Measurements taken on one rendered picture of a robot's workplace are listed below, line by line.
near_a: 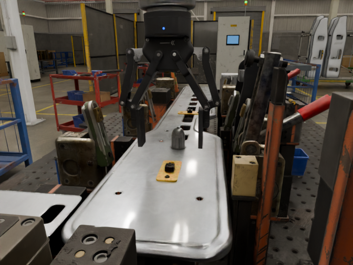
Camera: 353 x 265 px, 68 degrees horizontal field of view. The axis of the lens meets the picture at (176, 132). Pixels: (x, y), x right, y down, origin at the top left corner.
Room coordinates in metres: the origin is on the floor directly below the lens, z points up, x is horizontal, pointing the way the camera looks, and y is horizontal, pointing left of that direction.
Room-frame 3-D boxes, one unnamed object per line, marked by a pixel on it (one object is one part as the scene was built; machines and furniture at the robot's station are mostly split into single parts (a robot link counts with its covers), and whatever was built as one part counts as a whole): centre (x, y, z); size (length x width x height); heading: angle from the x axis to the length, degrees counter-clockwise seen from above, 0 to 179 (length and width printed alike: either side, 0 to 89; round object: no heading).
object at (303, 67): (1.10, -0.41, 1.16); 0.37 x 0.14 x 0.02; 173
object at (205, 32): (8.37, -0.46, 1.00); 3.64 x 0.14 x 2.00; 83
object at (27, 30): (10.13, 5.69, 1.22); 0.80 x 0.54 x 2.45; 84
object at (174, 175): (0.45, 0.01, 1.01); 0.08 x 0.04 x 0.01; 172
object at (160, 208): (0.93, -0.04, 1.00); 1.38 x 0.22 x 0.02; 173
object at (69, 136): (0.54, 0.21, 0.87); 0.12 x 0.09 x 0.35; 83
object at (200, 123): (0.45, -0.04, 1.09); 0.03 x 0.01 x 0.07; 173
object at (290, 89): (5.38, -2.19, 0.47); 1.20 x 0.80 x 0.95; 174
